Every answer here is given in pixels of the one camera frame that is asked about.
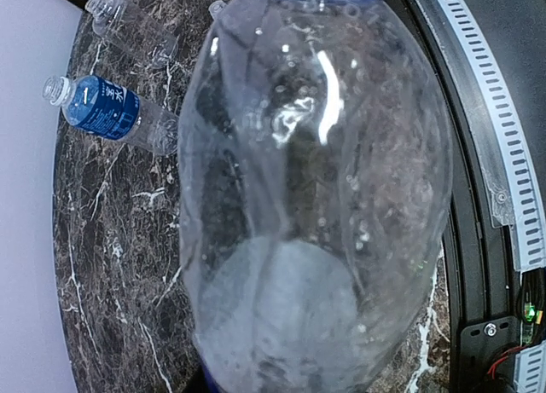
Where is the pepsi label bottle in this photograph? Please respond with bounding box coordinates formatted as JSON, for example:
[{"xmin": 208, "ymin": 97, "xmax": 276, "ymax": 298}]
[{"xmin": 178, "ymin": 0, "xmax": 452, "ymax": 392}]

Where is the blue label water bottle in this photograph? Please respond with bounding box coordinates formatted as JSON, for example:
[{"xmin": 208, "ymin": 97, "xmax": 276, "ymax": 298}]
[{"xmin": 43, "ymin": 75, "xmax": 178, "ymax": 156}]

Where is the clear plastic bottle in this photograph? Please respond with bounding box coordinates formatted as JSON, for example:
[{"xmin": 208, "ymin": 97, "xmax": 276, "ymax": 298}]
[{"xmin": 85, "ymin": 0, "xmax": 178, "ymax": 69}]

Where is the white pump bottle cap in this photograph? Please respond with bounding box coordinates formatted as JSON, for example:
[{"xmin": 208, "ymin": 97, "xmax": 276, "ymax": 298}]
[{"xmin": 208, "ymin": 0, "xmax": 226, "ymax": 20}]

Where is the black front table rail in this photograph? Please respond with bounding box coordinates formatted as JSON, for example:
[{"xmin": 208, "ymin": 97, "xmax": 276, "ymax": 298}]
[{"xmin": 383, "ymin": 0, "xmax": 546, "ymax": 393}]

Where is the grey slotted cable duct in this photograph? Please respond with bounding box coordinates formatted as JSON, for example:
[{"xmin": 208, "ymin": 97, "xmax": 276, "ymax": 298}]
[{"xmin": 426, "ymin": 0, "xmax": 546, "ymax": 393}]

